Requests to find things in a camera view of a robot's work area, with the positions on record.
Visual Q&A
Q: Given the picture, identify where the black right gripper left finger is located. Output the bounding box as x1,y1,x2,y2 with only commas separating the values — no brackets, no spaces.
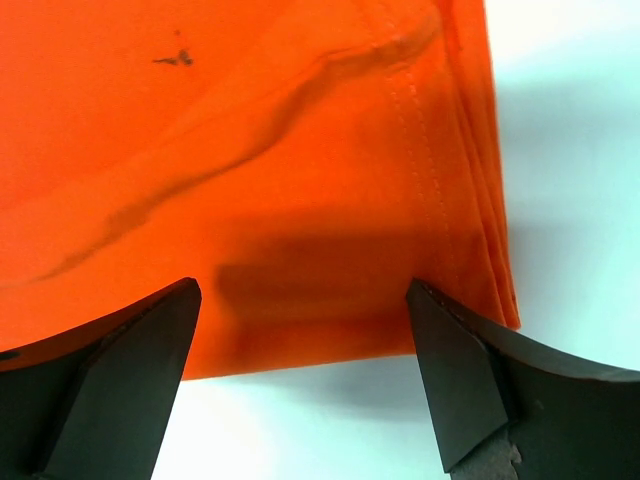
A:
1,278,202,479

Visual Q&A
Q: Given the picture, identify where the orange t shirt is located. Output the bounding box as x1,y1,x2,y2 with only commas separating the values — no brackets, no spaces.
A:
1,1,520,379

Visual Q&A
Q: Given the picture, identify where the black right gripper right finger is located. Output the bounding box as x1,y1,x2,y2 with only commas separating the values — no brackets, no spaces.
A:
406,280,639,480

